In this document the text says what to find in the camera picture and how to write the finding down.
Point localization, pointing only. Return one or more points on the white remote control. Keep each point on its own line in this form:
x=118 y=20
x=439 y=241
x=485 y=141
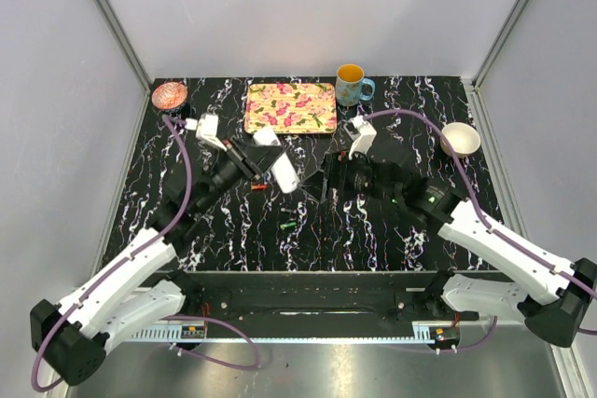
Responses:
x=282 y=169

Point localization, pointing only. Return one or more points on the green yellow battery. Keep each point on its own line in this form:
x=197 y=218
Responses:
x=288 y=225

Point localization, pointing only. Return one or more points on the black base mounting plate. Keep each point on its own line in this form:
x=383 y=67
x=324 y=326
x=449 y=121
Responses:
x=399 y=306

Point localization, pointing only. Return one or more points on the blue mug yellow inside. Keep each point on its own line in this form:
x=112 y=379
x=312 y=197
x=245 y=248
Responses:
x=352 y=86

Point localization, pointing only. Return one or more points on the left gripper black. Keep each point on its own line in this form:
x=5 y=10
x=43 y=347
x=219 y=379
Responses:
x=260 y=157

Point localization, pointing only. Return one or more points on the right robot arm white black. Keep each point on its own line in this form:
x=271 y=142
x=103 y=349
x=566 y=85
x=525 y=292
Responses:
x=548 y=293

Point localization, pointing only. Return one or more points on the cream white bowl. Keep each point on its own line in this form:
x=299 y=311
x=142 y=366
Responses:
x=463 y=138

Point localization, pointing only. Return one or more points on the red patterned bowl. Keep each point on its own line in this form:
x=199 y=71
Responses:
x=169 y=96

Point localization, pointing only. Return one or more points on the floral yellow tray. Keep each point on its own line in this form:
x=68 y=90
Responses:
x=291 y=108

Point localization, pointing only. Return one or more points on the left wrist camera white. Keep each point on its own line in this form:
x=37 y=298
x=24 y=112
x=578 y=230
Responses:
x=205 y=128

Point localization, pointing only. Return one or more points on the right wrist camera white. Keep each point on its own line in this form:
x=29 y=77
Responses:
x=362 y=134

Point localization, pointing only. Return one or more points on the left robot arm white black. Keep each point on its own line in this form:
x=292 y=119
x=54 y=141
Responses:
x=74 y=335

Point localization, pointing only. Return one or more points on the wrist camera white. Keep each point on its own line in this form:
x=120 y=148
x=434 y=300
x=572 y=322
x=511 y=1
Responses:
x=362 y=134
x=205 y=128

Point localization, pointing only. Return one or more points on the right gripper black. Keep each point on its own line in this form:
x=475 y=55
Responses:
x=337 y=169

